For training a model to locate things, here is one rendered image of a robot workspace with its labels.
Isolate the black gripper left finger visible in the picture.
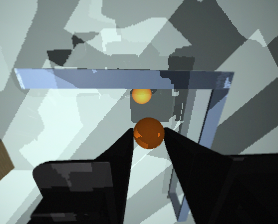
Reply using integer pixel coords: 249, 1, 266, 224
32, 128, 134, 224

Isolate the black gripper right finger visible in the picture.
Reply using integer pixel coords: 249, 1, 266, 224
164, 127, 278, 224

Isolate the translucent yellow-orange ball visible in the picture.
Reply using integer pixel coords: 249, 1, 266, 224
132, 89, 152, 104

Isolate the brown ball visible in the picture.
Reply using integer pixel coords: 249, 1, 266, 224
134, 117, 165, 149

